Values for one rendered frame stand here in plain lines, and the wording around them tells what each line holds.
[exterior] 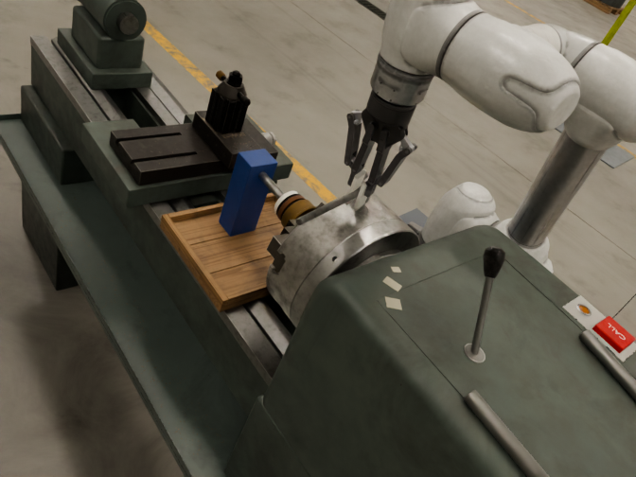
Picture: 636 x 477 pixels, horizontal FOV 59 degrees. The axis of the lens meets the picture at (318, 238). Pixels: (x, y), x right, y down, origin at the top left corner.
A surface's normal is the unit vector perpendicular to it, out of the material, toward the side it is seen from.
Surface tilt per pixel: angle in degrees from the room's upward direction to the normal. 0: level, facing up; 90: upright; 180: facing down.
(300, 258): 64
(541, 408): 0
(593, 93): 90
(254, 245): 0
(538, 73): 50
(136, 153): 0
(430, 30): 86
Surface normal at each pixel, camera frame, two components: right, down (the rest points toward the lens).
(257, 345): 0.32, -0.72
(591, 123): -0.73, 0.57
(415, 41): -0.67, 0.44
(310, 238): -0.34, -0.32
